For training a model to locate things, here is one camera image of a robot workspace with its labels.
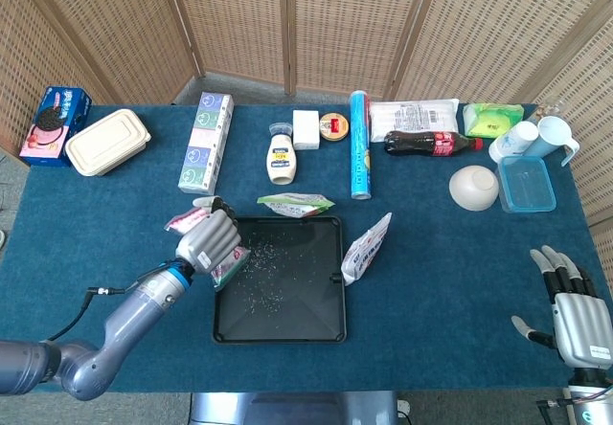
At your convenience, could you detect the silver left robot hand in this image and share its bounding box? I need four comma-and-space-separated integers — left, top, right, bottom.
174, 196, 242, 276

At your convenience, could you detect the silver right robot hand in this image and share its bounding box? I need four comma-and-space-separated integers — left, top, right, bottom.
511, 245, 613, 371

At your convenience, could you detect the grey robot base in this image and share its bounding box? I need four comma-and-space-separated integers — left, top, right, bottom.
189, 391, 401, 425

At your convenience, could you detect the green white snack packet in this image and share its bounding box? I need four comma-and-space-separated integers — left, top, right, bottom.
256, 192, 336, 219

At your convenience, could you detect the white blue sugar bag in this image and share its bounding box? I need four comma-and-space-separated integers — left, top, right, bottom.
340, 212, 393, 287

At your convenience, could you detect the green plastic bag pack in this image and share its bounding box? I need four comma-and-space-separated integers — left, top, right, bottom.
462, 102, 525, 139

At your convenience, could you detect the long pastel tissue pack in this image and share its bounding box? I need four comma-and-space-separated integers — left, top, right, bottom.
177, 91, 236, 195

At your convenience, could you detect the black square plastic tray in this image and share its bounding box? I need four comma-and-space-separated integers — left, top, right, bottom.
212, 214, 348, 346

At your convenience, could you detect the white mayonnaise squeeze bottle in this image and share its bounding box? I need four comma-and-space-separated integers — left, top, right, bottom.
265, 123, 301, 186

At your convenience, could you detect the beige lidded lunch box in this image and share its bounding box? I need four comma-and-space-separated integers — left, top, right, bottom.
64, 108, 152, 178

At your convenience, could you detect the small white box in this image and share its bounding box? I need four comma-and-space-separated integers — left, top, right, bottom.
292, 109, 321, 151

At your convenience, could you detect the blue clear plastic container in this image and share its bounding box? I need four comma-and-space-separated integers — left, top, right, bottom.
496, 155, 557, 214

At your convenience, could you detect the blue tablecloth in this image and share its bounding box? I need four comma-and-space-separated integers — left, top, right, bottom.
0, 102, 613, 393

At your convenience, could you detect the round red gold tin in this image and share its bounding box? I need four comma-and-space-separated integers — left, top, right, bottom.
319, 112, 352, 141

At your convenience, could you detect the white bowl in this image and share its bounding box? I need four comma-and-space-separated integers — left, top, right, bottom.
448, 165, 500, 213

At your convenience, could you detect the blue cling film roll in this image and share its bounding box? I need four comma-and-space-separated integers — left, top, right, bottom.
349, 90, 373, 200

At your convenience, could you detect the light blue pitcher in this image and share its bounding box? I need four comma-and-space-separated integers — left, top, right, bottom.
524, 116, 580, 168

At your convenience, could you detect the blue cookie box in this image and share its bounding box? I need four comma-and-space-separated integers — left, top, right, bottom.
18, 85, 94, 168

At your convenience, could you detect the clear drinking glass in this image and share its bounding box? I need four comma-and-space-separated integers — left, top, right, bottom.
535, 97, 569, 123

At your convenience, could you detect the cola bottle with red label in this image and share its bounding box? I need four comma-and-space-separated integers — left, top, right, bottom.
383, 130, 485, 158

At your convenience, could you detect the white flat plastic package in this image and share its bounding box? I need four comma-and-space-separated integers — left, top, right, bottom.
369, 99, 460, 144

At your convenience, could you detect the woven wooden folding screen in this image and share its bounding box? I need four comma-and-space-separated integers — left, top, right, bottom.
0, 0, 613, 297

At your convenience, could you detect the black cable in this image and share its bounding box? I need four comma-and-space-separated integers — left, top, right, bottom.
535, 397, 576, 425
47, 286, 140, 343

